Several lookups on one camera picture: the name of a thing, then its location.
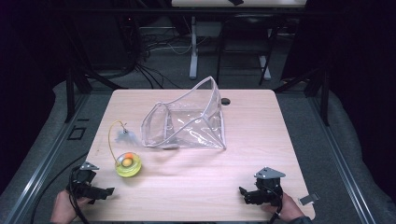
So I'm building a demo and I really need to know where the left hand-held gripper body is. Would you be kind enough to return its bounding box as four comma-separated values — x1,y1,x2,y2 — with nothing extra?
66,161,105,202

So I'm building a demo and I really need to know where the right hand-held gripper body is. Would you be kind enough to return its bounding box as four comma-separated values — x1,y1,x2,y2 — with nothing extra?
252,166,287,207

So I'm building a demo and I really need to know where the yellow cat toy with feather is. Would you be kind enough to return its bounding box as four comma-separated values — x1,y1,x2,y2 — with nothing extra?
107,119,143,179

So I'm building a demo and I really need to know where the clear plastic zipper bag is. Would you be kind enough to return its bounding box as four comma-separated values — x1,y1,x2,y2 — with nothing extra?
140,76,228,151

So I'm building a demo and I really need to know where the person's right hand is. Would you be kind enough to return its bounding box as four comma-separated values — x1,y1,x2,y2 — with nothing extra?
262,191,306,223

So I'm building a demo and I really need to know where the person's left hand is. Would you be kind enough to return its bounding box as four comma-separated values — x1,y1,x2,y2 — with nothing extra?
49,189,92,224

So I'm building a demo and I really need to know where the white desk with legs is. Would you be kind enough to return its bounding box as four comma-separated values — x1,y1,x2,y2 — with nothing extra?
171,0,308,80

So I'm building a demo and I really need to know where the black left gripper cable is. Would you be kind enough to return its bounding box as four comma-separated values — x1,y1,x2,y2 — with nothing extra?
68,166,92,224

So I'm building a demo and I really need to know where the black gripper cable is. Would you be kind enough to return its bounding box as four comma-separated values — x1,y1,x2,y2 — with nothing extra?
68,166,92,224
268,199,284,224

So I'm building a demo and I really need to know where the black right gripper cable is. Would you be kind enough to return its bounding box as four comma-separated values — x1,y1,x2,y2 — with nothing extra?
268,199,284,224

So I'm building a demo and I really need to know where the black floor cable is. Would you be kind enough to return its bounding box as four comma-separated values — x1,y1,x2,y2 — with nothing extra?
29,150,90,224

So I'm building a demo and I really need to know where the aluminium floor rail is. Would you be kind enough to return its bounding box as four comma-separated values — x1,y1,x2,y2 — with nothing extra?
306,92,379,224
0,92,92,224

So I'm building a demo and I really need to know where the black metal frame post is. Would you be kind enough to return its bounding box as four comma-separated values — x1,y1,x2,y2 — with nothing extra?
273,66,332,127
64,46,129,124

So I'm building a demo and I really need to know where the black metal chair frame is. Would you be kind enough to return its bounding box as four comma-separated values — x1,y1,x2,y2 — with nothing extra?
216,13,297,87

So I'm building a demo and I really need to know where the bundle of floor cables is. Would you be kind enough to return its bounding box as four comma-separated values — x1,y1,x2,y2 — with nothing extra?
124,18,206,91

